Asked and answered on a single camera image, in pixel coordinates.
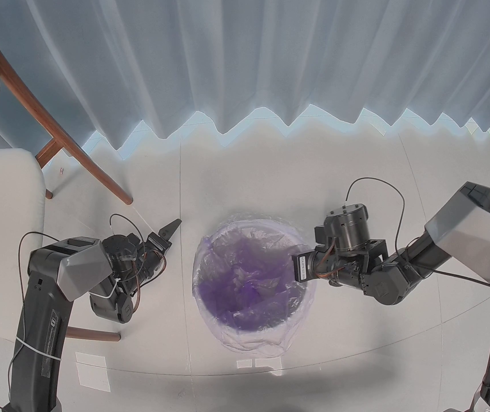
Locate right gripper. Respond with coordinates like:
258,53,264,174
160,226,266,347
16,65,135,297
291,249,338,283

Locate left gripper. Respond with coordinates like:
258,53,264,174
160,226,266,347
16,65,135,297
135,231,173,280

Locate purple plastic bag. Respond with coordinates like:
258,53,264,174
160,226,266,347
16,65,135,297
191,213,319,353

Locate wooden chair with white cushions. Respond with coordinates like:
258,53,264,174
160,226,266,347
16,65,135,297
0,36,134,342

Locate pale blue curtain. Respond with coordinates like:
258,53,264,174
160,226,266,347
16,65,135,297
0,0,490,163

